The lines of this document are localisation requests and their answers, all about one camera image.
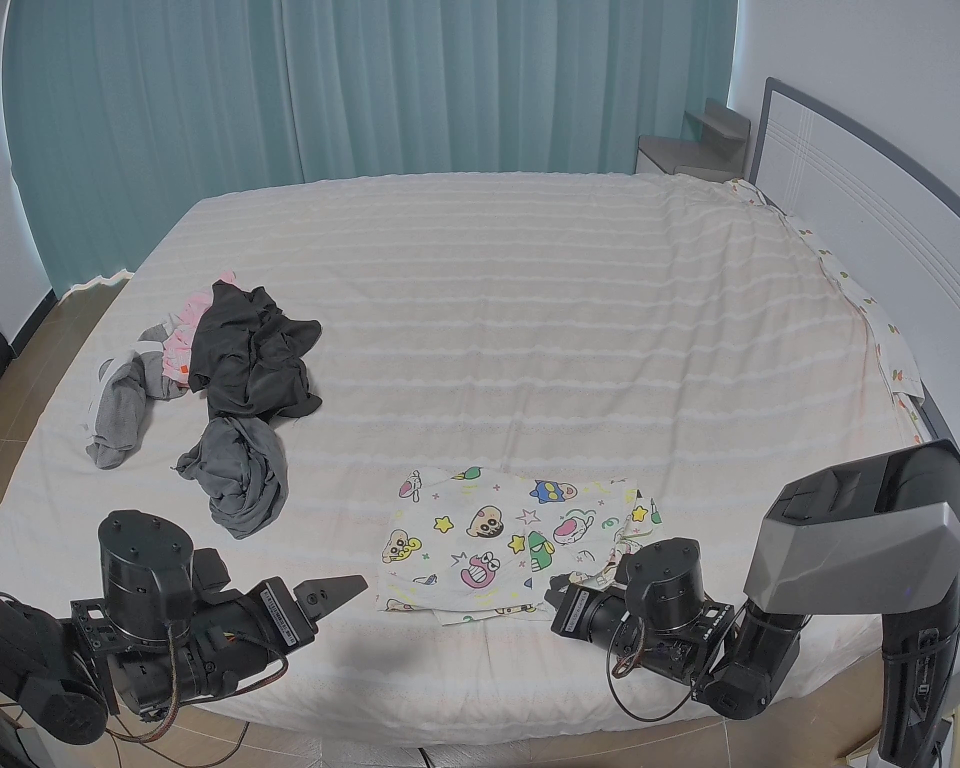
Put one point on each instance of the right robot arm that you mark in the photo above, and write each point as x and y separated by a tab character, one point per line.
847	540

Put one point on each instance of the grey and white garment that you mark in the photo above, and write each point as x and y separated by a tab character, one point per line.
120	412

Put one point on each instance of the pink garment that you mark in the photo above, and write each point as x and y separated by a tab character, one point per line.
180	352

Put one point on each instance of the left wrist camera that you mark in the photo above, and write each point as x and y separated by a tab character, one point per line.
210	570

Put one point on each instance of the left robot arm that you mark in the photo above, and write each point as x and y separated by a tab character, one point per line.
142	562

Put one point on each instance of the bed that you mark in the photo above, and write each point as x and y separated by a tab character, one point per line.
525	300

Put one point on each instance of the grey bedside table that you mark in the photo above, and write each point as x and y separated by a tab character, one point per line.
682	154

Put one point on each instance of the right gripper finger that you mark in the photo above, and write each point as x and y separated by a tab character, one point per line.
559	586

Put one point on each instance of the black garment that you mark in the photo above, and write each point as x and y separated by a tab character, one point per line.
247	352

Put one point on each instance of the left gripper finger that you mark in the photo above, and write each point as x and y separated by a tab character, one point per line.
322	600

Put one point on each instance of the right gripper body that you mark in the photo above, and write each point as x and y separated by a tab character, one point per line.
600	619

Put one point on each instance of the white printed pyjama top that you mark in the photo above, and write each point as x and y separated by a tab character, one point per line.
487	540

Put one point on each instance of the dark grey garment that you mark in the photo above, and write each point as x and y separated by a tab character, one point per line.
247	480

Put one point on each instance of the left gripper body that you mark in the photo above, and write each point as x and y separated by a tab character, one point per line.
240	637

